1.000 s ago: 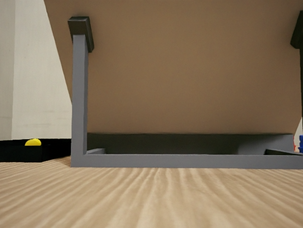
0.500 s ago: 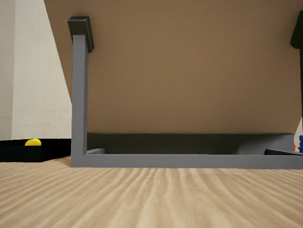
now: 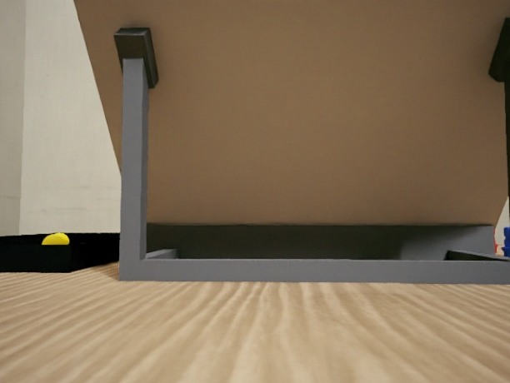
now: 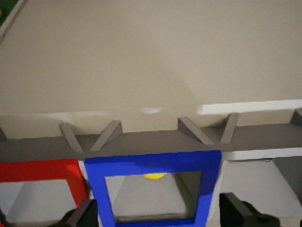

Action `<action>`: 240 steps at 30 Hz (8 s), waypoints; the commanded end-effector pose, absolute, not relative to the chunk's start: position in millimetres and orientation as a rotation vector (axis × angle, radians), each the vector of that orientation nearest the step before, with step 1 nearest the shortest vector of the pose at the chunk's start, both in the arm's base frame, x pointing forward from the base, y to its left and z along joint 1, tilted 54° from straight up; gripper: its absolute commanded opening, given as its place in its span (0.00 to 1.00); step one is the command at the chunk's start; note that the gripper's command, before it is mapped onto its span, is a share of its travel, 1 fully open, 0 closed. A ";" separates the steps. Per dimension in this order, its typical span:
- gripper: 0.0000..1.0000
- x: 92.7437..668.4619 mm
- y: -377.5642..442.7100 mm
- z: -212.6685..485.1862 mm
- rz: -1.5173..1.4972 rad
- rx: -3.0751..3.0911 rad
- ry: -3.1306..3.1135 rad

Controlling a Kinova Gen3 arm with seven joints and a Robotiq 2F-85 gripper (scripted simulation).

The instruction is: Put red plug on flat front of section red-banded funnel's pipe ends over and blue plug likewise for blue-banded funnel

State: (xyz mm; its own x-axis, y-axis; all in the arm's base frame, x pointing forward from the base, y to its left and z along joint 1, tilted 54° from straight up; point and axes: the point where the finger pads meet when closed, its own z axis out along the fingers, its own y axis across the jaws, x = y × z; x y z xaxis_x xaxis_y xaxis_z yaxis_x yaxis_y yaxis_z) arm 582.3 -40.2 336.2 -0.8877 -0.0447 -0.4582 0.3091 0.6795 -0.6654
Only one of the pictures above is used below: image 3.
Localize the blue plug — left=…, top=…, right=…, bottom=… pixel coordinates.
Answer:
left=502, top=227, right=510, bottom=257

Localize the yellow ball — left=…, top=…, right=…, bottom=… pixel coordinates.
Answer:
left=42, top=235, right=65, bottom=245
left=54, top=233, right=69, bottom=245

